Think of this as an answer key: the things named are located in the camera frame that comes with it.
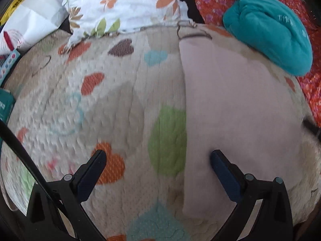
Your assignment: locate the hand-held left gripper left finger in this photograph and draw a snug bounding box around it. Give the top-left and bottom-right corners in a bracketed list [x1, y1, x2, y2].
[26, 149, 108, 241]

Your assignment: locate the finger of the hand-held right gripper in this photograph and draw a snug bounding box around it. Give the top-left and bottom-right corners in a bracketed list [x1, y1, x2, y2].
[302, 119, 321, 137]

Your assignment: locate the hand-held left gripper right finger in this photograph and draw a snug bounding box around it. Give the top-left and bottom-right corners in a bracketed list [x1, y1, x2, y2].
[210, 149, 294, 241]

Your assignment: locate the pale pink cloth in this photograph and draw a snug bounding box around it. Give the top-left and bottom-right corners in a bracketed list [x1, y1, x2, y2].
[179, 26, 305, 218]

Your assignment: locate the cream quilted heart blanket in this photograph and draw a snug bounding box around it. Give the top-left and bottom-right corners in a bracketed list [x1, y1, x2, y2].
[0, 22, 321, 241]

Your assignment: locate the teal fleece cloth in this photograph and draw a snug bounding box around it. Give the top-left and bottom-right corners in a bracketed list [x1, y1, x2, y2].
[223, 0, 313, 77]

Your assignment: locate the teal box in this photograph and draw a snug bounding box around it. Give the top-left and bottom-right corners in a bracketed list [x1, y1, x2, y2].
[0, 89, 15, 123]

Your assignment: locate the colourful dotted box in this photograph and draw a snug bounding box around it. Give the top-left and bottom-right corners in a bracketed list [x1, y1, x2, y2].
[0, 49, 20, 83]

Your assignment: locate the orange floral bed sheet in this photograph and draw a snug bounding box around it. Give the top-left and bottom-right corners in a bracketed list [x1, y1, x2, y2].
[181, 0, 321, 126]

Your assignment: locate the white plastic bag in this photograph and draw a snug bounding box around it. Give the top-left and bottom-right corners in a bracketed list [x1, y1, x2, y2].
[0, 0, 68, 56]

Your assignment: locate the white floral pillow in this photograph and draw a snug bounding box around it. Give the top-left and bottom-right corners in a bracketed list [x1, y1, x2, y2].
[59, 0, 190, 52]

